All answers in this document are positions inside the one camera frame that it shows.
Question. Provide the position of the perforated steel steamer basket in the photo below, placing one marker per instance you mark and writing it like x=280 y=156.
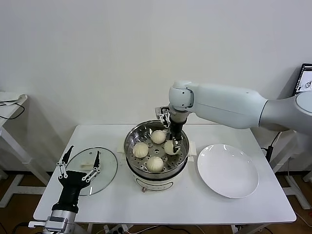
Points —
x=136 y=136

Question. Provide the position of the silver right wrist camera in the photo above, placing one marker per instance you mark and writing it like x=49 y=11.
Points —
x=161 y=111

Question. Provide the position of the white power strip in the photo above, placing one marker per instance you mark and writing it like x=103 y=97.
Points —
x=117 y=229

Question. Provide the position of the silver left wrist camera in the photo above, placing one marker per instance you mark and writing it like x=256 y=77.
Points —
x=57 y=219

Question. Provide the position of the dark grey laptop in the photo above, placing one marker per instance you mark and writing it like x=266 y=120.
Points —
x=304 y=78

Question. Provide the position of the black power adapter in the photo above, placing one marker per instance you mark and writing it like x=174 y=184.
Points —
x=268 y=152

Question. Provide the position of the white steamed baozi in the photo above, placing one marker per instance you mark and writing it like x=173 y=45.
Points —
x=140 y=150
x=158 y=137
x=154 y=163
x=169 y=147

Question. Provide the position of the round glass lid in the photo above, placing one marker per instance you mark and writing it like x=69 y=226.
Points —
x=107 y=161

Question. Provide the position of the cream electric cooker pot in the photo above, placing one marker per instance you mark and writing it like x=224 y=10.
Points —
x=156 y=182

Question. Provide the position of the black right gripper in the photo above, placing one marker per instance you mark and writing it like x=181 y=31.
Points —
x=176 y=131

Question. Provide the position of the white side table with cloth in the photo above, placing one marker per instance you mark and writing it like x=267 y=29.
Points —
x=7 y=112

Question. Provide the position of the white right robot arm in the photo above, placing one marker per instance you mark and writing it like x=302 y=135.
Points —
x=219 y=104

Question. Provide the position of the round white plate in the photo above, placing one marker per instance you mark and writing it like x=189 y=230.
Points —
x=226 y=170

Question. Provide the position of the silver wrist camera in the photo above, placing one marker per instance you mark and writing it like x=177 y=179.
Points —
x=57 y=219
x=161 y=111

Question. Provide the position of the white cloth bag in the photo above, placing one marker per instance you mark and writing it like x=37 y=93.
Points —
x=9 y=97

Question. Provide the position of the white side table with laptop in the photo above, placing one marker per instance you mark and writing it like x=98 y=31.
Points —
x=282 y=161

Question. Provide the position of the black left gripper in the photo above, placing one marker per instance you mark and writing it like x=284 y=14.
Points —
x=72 y=185

